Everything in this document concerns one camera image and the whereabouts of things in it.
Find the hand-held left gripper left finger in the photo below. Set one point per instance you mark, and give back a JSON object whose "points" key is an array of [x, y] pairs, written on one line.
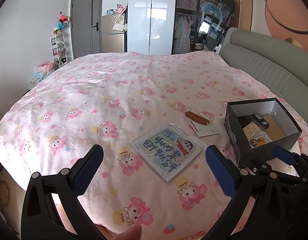
{"points": [[89, 170]]}

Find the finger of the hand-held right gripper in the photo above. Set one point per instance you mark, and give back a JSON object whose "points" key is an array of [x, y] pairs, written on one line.
{"points": [[281, 155]]}

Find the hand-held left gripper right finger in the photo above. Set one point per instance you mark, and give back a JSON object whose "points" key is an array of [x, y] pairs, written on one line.
{"points": [[219, 170]]}

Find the black cardboard box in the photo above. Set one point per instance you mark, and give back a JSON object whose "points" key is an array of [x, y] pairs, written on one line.
{"points": [[234, 135]]}

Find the white paper card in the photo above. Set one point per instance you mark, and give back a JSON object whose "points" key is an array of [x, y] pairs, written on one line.
{"points": [[206, 130]]}

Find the cartoon diamond painting kit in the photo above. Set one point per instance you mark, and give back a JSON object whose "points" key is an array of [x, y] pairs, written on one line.
{"points": [[167, 152]]}

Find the brown toy sausage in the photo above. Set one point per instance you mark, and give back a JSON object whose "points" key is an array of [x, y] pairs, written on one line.
{"points": [[197, 118]]}

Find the person's left hand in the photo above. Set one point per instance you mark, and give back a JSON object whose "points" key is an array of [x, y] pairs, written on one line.
{"points": [[127, 233]]}

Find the cartoon sticker card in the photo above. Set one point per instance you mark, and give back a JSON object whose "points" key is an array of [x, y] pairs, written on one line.
{"points": [[260, 140]]}

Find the yellow printed card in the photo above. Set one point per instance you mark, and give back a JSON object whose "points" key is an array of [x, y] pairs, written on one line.
{"points": [[251, 131]]}

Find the small black packet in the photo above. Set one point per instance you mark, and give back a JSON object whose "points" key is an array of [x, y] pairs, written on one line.
{"points": [[255, 120]]}

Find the pink printed blanket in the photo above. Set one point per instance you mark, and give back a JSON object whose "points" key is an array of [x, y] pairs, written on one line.
{"points": [[94, 100]]}

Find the grey padded headboard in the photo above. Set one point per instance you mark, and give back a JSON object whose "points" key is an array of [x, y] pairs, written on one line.
{"points": [[264, 62]]}

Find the pink flower bouquet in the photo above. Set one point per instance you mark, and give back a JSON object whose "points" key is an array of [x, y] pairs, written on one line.
{"points": [[47, 66]]}

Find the white shelf rack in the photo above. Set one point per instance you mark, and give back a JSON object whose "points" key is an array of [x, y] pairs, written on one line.
{"points": [[58, 50]]}

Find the gold fridge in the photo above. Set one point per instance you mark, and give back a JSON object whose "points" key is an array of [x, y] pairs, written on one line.
{"points": [[111, 40]]}

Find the arched floor mirror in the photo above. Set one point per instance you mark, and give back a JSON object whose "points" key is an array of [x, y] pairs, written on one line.
{"points": [[210, 27]]}

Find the white tote bag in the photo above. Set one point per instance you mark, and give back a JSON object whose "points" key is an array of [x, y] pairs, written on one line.
{"points": [[119, 26]]}

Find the grey door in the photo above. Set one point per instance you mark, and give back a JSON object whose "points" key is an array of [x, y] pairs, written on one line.
{"points": [[85, 22]]}

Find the red plush toy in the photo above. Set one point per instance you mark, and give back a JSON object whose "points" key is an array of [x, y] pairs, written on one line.
{"points": [[64, 20]]}

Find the black skateboard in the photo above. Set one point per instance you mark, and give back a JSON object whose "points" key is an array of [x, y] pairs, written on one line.
{"points": [[227, 10]]}

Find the black glass cabinet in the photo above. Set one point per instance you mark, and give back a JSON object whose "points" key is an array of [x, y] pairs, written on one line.
{"points": [[186, 17]]}

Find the pink plush toy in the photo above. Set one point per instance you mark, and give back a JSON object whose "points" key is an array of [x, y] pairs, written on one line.
{"points": [[121, 8]]}

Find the white glossy wardrobe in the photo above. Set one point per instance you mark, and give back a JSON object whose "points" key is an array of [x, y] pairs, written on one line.
{"points": [[151, 17]]}

